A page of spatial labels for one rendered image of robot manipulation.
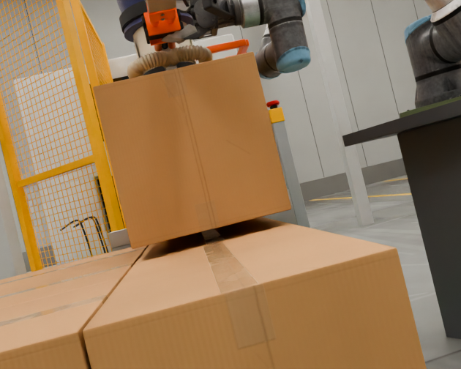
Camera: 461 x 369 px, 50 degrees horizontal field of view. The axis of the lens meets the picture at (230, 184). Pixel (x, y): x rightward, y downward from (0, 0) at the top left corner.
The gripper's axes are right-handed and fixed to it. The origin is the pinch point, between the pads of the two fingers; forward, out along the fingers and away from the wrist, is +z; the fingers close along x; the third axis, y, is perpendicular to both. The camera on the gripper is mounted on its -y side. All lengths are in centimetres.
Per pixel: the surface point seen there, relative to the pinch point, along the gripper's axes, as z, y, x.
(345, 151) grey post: -158, 345, -35
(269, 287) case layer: -3, -64, -57
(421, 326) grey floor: -70, 54, -110
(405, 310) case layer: -19, -64, -64
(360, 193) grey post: -163, 345, -78
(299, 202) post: -51, 119, -59
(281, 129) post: -50, 119, -22
